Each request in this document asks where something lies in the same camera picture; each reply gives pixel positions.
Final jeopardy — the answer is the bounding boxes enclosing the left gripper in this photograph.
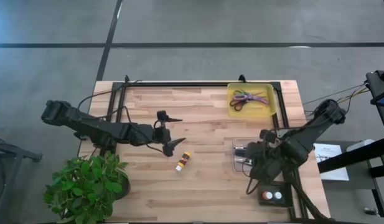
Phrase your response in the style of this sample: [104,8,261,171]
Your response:
[152,110,187,157]

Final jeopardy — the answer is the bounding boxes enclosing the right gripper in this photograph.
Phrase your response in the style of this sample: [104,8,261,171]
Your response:
[246,129,286,185]

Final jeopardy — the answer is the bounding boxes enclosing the yellow paint bottle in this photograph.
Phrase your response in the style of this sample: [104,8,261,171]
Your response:
[174,151,192,172]

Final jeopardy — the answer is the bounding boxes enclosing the red scissors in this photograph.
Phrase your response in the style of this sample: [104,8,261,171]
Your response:
[229,98,247,112]

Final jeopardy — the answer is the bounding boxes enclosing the purple scissors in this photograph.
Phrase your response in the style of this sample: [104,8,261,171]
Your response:
[240,93,269,105]

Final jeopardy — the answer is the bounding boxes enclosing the green scissors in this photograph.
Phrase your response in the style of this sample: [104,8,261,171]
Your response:
[235,89,264,98]

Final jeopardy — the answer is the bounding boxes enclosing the clear plastic tray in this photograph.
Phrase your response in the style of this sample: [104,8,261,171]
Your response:
[232,139,258,172]

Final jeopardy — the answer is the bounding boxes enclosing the black square bin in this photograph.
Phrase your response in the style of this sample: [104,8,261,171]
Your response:
[257,182,294,208]

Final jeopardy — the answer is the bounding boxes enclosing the yellow plastic bin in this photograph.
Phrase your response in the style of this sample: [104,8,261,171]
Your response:
[227,82,277,118]

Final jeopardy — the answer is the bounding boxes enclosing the white paper sheet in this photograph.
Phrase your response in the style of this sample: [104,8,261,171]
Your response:
[314,142,350,182]

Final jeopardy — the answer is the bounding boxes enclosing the black metal bar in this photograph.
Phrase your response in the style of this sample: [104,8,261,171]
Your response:
[317,136,384,174]

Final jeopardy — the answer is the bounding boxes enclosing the white box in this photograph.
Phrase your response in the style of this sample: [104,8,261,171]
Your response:
[346,139,375,153]

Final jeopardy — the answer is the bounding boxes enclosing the green plant in black pot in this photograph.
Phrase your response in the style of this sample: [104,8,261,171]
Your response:
[43,151,131,224]

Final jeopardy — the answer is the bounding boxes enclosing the black equipment stand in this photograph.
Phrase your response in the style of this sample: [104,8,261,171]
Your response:
[365,68,384,138]

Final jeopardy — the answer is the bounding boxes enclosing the black floor stand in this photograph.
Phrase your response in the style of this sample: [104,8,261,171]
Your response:
[0,133,43,218]

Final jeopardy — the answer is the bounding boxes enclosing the black aluminium table frame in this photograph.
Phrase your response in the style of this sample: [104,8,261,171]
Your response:
[85,74,307,223]

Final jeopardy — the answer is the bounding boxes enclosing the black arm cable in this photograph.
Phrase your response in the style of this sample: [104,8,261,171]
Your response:
[77,79,143,110]

